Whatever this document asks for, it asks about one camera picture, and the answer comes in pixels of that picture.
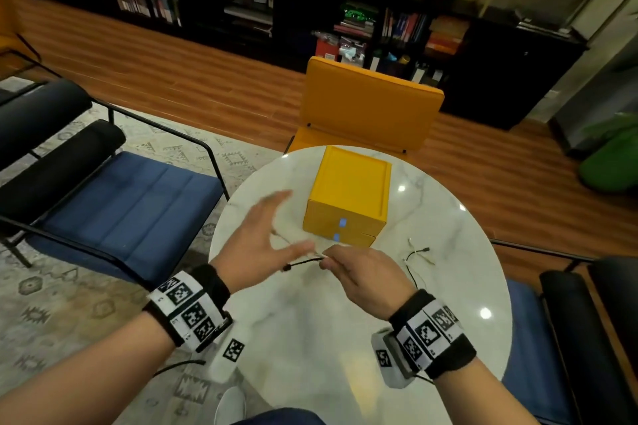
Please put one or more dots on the person's right hand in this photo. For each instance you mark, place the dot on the person's right hand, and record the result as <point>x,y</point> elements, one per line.
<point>371,282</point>

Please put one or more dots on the person's left hand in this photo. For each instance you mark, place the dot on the person's left hand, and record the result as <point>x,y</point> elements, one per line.
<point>249,253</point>

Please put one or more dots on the person's left thumb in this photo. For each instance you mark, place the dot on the person's left thumb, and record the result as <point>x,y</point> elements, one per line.
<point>297,251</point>

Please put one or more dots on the person's right fingers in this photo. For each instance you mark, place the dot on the person's right fingers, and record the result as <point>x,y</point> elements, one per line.
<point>338,260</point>

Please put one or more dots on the person's right forearm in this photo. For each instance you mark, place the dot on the person's right forearm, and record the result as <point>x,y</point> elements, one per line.
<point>483,399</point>

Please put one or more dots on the person's left forearm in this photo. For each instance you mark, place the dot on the person's left forearm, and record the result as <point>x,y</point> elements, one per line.
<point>84,375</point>

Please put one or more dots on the yellow drawer box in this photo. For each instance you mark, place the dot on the yellow drawer box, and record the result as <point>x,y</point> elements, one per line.
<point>349,190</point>

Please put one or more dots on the black marker-tagged left wristband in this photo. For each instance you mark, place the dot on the black marker-tagged left wristband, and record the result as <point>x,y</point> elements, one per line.
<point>192,307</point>

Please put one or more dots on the black marker-tagged wristband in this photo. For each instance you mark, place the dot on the black marker-tagged wristband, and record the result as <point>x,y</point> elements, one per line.
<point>192,307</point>
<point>431,335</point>

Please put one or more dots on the black marker-tagged right wristband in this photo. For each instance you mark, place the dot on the black marker-tagged right wristband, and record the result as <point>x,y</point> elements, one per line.
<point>431,335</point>

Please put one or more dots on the yellow chair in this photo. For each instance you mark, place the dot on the yellow chair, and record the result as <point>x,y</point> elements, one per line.
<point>369,108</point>

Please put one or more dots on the person's blue jeans leg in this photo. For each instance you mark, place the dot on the person's blue jeans leg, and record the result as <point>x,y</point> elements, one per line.
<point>279,417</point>

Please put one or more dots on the person's white shoe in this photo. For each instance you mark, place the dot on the person's white shoe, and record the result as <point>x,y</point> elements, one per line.
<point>230,407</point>

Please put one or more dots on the blue black-framed armchair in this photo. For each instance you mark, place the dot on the blue black-framed armchair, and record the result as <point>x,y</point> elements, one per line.
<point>573,340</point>
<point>124,210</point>

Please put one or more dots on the stack of books green top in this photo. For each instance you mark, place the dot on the stack of books green top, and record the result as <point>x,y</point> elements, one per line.
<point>356,24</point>

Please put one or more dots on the black low cabinet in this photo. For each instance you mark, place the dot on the black low cabinet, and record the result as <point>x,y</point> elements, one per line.
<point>503,76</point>

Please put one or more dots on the stack of orange books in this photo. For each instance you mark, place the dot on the stack of orange books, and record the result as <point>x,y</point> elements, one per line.
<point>446,36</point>

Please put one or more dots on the patterned beige rug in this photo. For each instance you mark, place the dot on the patterned beige rug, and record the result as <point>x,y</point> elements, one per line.
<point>55,310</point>

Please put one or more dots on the black bookshelf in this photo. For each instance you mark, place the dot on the black bookshelf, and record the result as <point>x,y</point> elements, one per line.
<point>219,11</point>

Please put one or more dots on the green bean bag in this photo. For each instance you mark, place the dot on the green bean bag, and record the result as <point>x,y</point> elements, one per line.
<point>613,160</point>

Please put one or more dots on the row of upright books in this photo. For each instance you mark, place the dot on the row of upright books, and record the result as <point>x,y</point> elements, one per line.
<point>144,1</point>

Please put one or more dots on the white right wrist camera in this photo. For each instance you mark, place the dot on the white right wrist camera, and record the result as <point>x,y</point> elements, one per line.
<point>391,360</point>

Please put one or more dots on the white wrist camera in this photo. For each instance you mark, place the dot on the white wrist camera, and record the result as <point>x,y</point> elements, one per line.
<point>391,360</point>
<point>228,352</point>

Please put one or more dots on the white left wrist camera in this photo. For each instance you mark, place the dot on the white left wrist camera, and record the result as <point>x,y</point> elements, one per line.
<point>228,352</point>

